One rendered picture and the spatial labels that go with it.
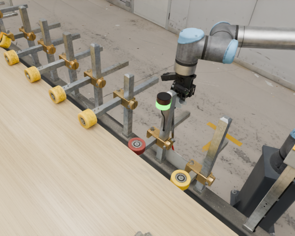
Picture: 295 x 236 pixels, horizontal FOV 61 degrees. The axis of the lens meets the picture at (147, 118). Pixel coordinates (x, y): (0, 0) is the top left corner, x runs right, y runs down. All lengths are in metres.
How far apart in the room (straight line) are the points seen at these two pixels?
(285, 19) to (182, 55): 2.63
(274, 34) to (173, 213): 0.78
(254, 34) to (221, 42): 0.18
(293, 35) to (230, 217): 0.79
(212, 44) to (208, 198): 0.70
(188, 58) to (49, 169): 0.70
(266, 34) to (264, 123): 1.93
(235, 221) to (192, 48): 0.77
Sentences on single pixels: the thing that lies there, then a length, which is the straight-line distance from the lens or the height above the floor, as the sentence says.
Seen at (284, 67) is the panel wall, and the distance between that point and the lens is 3.65.
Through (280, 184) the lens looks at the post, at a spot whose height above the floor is 1.04.
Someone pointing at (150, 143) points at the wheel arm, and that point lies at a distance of 1.20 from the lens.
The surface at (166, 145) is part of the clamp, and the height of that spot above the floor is 0.86.
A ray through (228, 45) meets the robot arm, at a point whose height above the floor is 1.36.
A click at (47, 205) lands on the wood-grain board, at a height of 0.90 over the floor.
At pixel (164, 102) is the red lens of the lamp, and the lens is 0.99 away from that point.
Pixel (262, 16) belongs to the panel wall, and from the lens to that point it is 3.63.
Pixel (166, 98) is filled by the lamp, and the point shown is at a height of 1.15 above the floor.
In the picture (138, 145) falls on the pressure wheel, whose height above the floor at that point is 0.91.
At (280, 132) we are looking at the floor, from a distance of 2.94.
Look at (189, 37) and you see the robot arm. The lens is 0.95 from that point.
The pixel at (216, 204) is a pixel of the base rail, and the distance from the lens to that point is 1.26.
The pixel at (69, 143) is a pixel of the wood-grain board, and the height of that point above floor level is 0.90.
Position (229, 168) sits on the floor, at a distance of 2.35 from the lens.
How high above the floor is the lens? 1.75
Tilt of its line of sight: 42 degrees down
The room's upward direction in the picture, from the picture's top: 6 degrees clockwise
